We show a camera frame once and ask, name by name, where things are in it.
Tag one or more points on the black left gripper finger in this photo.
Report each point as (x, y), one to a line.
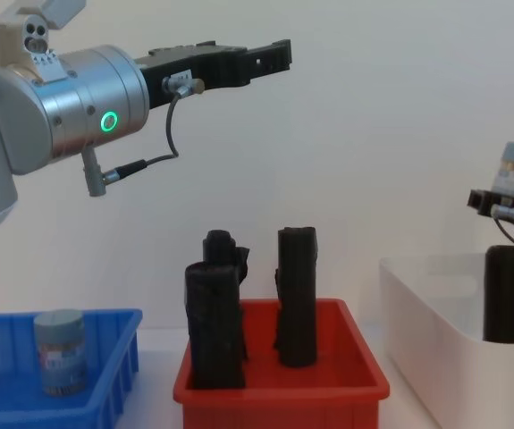
(283, 42)
(238, 67)

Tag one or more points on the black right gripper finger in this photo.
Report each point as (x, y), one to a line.
(480, 202)

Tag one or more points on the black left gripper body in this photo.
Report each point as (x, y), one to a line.
(171, 67)

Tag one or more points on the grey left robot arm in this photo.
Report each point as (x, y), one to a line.
(82, 107)

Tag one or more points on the black rolled bag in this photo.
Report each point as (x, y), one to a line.
(215, 330)
(221, 248)
(297, 295)
(507, 295)

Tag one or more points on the white plastic bin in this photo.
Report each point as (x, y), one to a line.
(426, 322)

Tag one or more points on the red plastic bin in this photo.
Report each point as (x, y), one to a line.
(337, 384)

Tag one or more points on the blue plastic bin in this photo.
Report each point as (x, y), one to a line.
(109, 357)

